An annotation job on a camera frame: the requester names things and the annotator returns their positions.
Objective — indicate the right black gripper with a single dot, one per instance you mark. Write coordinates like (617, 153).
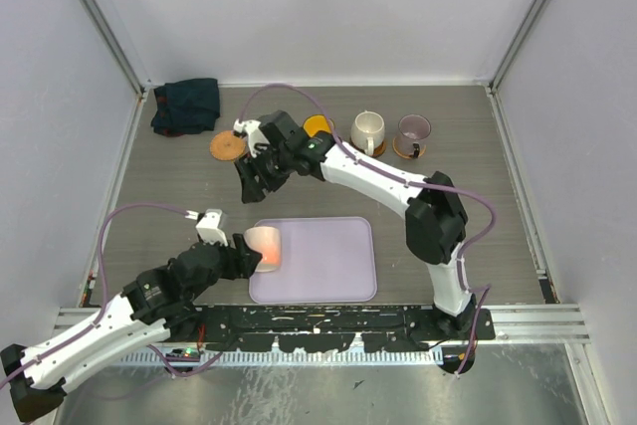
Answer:
(248, 168)

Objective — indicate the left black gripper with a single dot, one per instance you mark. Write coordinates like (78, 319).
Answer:
(242, 260)

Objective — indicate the pink ceramic mug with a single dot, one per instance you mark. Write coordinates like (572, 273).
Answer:
(267, 241)

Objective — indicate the woven rattan coaster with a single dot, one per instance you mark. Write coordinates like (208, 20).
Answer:
(227, 146)
(417, 153)

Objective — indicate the yellow glass mug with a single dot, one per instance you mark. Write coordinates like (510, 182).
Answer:
(316, 125)

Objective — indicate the lilac plastic tray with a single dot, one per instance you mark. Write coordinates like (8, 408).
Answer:
(324, 260)

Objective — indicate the white ceramic mug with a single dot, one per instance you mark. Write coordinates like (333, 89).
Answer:
(367, 131)

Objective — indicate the purple glass mug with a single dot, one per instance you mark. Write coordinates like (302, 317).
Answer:
(412, 128)

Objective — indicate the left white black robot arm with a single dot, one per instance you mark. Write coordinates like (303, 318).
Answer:
(157, 305)

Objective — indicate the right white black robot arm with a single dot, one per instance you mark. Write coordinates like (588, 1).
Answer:
(434, 217)

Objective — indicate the dark blue folded cloth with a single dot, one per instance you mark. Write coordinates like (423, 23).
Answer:
(186, 107)

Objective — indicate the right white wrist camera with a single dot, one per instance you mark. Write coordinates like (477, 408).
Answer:
(250, 131)

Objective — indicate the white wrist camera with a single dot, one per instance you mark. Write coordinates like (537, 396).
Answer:
(250, 131)
(209, 226)

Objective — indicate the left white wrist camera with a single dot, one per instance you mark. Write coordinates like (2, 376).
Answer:
(209, 226)

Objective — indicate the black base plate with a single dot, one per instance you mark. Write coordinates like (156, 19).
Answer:
(316, 329)

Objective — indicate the aluminium front rail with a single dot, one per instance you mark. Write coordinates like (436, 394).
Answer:
(496, 324)

